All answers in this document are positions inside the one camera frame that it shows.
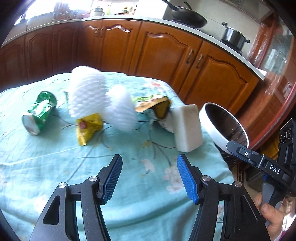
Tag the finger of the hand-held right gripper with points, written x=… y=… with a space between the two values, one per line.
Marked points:
x=247 y=154

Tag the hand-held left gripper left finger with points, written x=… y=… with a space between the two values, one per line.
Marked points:
x=114 y=176

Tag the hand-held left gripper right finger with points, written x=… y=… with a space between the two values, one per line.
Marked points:
x=187 y=178

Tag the white round trash bin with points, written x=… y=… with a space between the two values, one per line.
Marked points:
x=208 y=120

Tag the small white foam fruit net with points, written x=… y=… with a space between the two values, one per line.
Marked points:
x=121 y=109

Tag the green spout pouch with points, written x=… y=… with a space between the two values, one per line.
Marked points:
x=159 y=107

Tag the person's right hand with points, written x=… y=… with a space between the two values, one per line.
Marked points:
x=270 y=214

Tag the teal floral tablecloth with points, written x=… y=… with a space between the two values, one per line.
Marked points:
x=69 y=166

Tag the white foam block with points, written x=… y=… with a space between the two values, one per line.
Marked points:
x=187 y=129

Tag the yellow snack packet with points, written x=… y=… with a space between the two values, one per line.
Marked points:
x=89 y=126

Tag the large white foam fruit net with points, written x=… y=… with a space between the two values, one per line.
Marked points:
x=85 y=92

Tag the red framed glass door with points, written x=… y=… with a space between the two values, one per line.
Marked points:
x=277 y=53

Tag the crushed green drink can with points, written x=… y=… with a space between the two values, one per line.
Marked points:
x=41 y=109

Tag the steel cooking pot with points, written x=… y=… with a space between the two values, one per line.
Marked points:
x=232 y=36

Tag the wooden kitchen base cabinets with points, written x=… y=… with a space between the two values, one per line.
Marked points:
x=161 y=51

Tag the black wok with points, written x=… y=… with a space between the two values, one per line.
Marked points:
x=187 y=16

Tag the small pale lidded pot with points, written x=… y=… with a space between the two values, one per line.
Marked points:
x=97 y=12

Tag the row of condiment bottles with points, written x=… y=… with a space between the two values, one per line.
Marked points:
x=128 y=9

